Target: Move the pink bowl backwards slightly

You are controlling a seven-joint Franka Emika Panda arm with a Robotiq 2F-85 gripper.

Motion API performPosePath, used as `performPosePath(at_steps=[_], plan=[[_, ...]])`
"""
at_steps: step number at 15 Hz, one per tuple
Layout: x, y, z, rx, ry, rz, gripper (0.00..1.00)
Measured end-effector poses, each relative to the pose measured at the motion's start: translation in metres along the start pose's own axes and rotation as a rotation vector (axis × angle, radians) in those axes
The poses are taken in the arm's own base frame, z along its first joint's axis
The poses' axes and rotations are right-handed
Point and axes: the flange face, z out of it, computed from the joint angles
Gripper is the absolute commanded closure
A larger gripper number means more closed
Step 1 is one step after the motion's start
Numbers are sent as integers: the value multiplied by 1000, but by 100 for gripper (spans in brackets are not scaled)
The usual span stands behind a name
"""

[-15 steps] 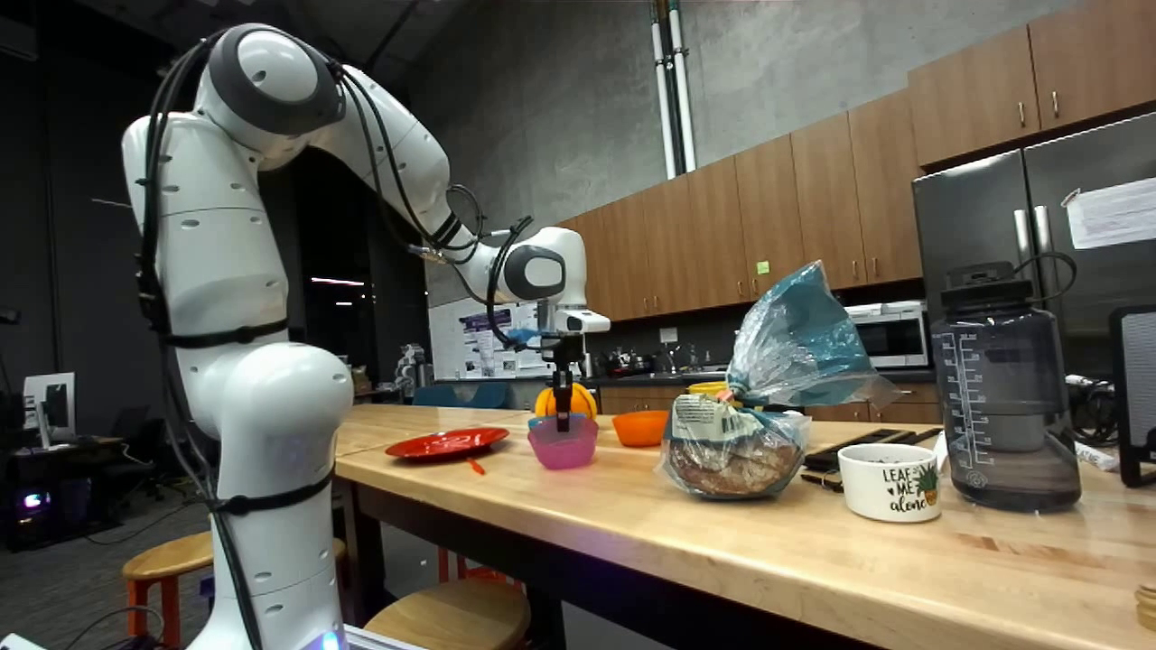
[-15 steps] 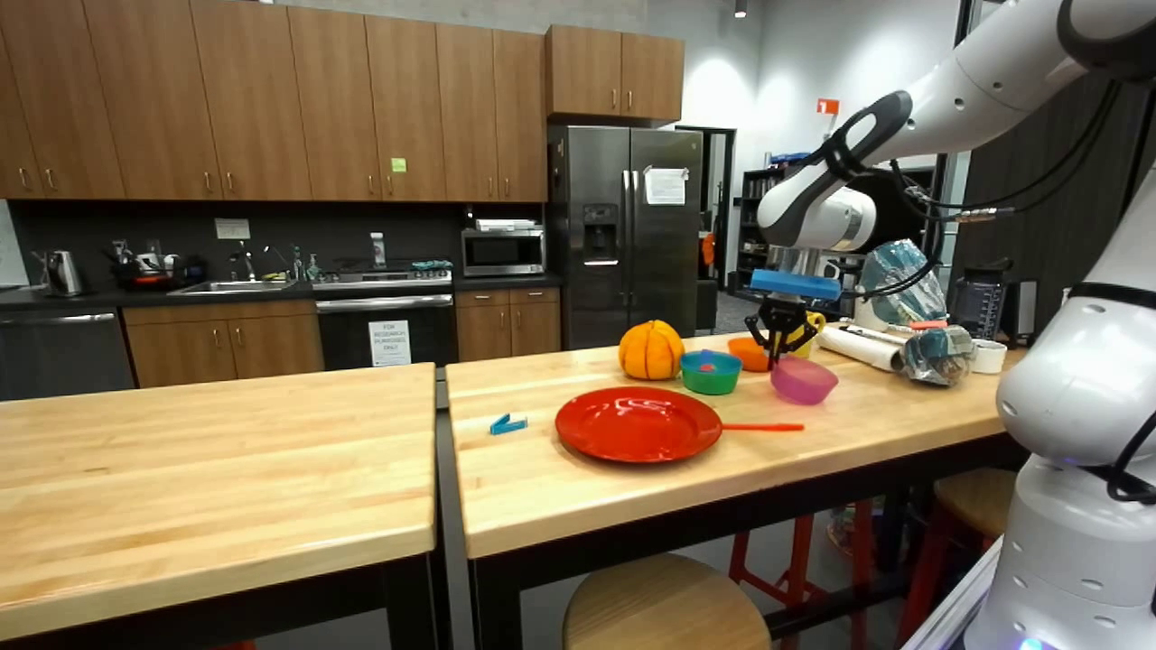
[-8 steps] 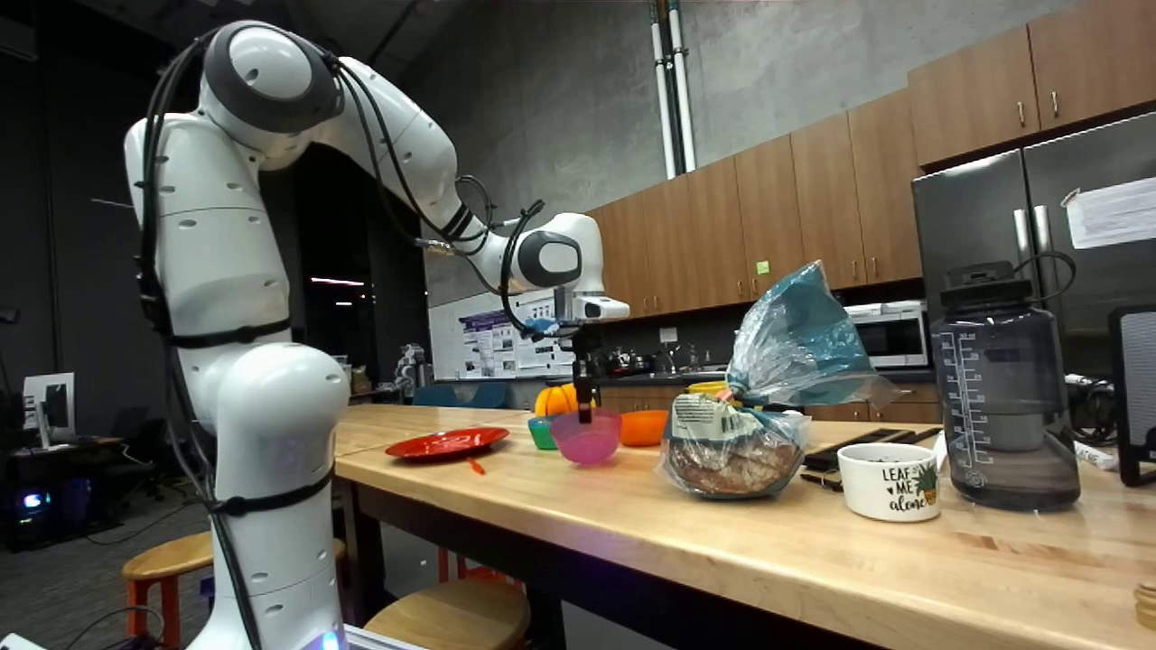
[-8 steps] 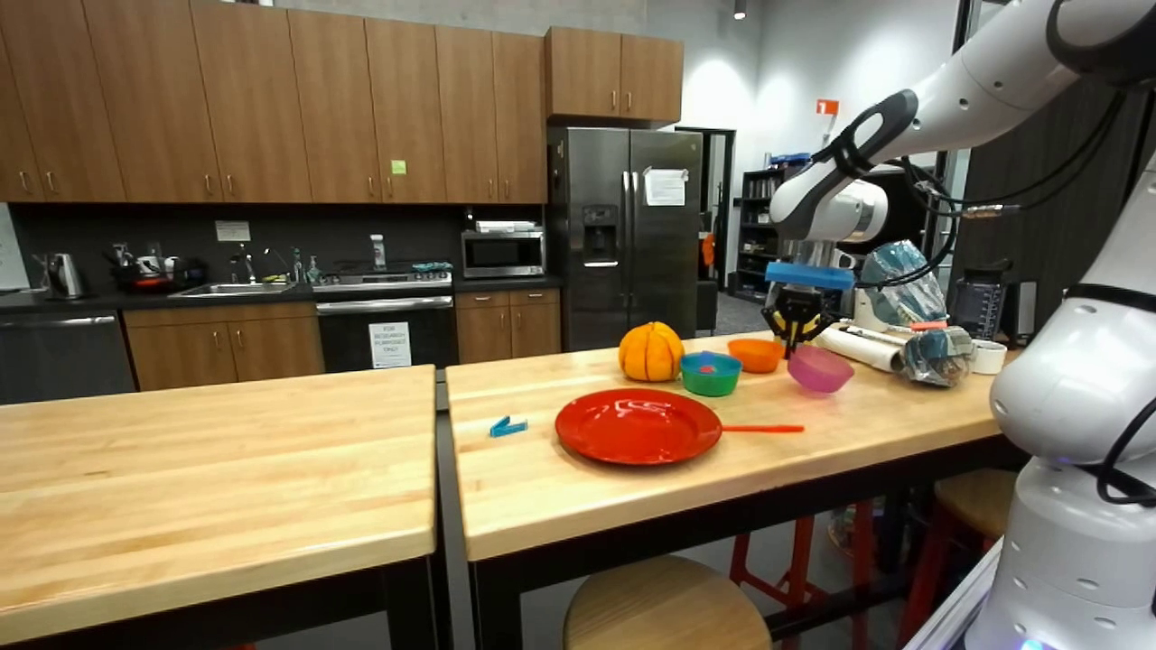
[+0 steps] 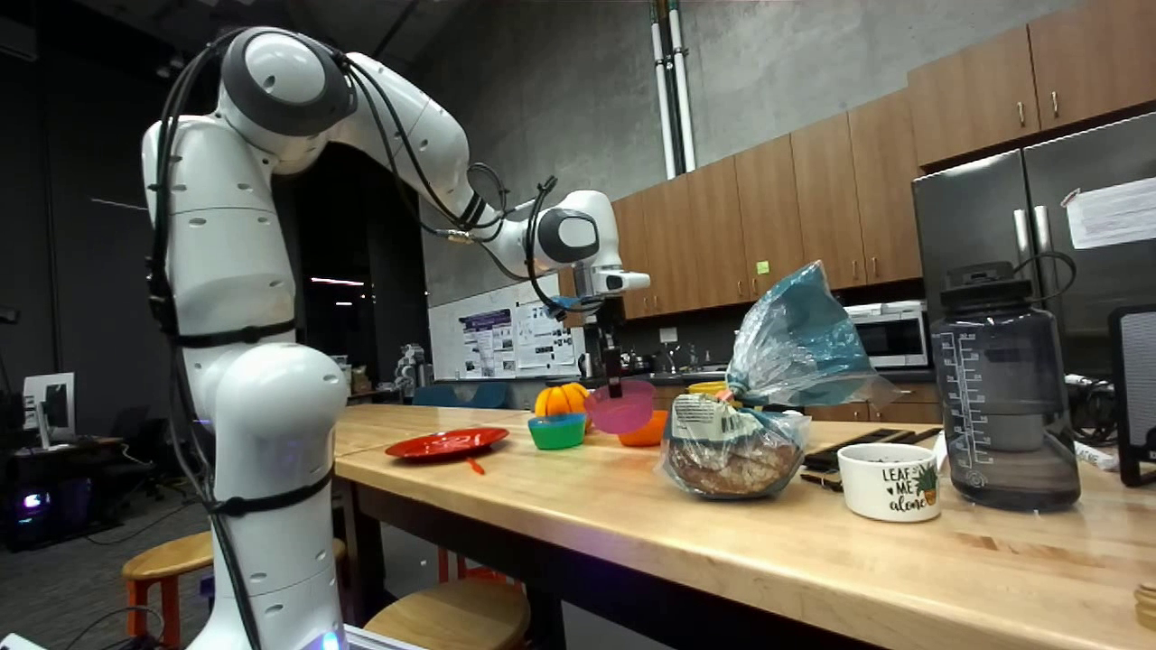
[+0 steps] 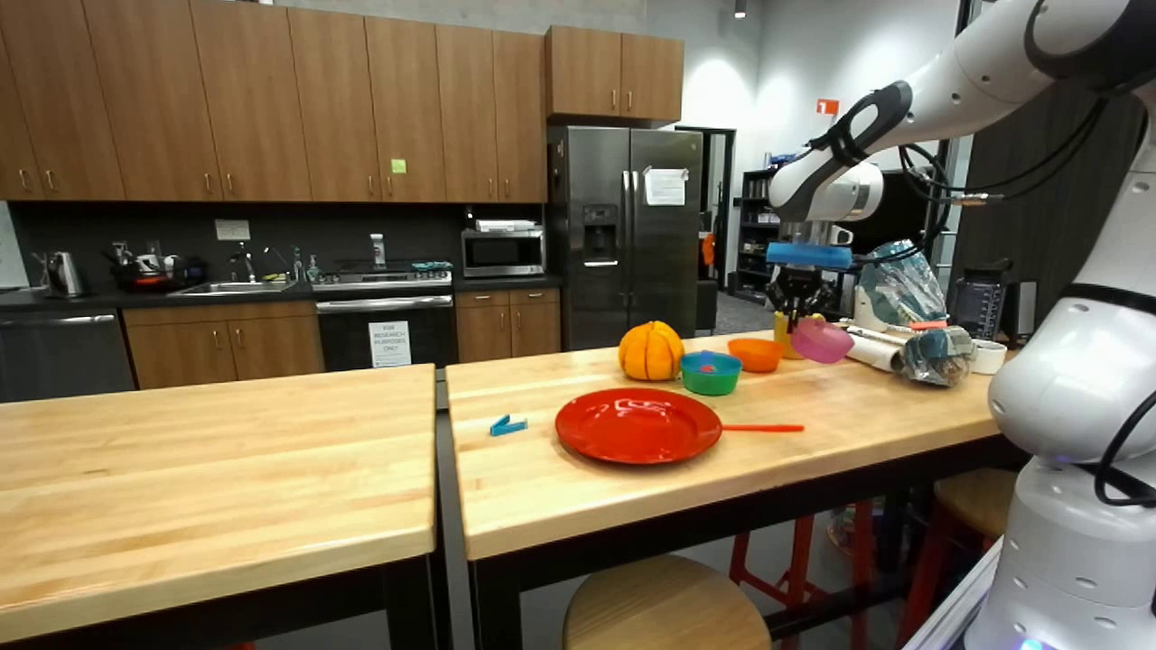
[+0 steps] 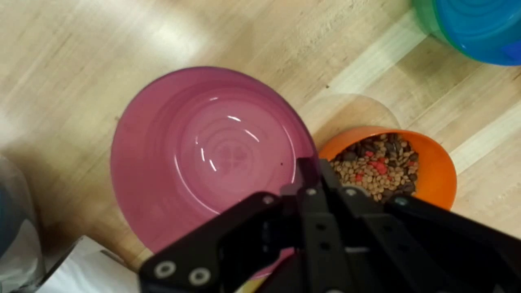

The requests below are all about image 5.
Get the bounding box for white printed mug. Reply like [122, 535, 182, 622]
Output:
[835, 439, 947, 526]

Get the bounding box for white box with black panel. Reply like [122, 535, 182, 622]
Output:
[19, 369, 78, 452]

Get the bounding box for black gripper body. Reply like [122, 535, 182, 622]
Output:
[579, 301, 630, 363]

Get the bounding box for white paper on fridge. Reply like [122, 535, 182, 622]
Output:
[1060, 178, 1156, 252]

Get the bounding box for red plate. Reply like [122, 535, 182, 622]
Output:
[383, 423, 512, 467]

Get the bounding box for red metal stool frame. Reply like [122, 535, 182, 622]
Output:
[429, 544, 465, 587]

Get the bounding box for brown upper wall cabinets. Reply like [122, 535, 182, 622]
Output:
[596, 89, 925, 320]

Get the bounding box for pink plastic bowl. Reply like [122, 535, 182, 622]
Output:
[584, 374, 662, 435]

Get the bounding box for bread in blue plastic bag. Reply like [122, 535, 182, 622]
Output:
[662, 256, 877, 504]

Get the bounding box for black computer tower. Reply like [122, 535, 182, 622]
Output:
[0, 445, 122, 551]

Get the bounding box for round wooden stool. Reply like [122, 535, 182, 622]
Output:
[119, 526, 229, 650]
[358, 573, 534, 650]

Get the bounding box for white wall poster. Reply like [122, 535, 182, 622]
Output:
[428, 280, 583, 381]

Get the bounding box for brown cabinet above fridge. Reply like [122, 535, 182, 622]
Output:
[907, 0, 1156, 172]

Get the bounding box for grey vertical duct pipe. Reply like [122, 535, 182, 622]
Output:
[646, 0, 702, 184]

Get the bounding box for stainless steel fridge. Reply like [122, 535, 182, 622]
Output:
[912, 109, 1156, 482]

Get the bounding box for dark transparent water bottle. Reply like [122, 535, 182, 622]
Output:
[929, 260, 1085, 514]

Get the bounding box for steel microwave oven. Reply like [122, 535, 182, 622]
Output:
[843, 301, 931, 370]

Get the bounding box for green and blue bowl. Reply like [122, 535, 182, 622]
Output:
[524, 408, 593, 453]

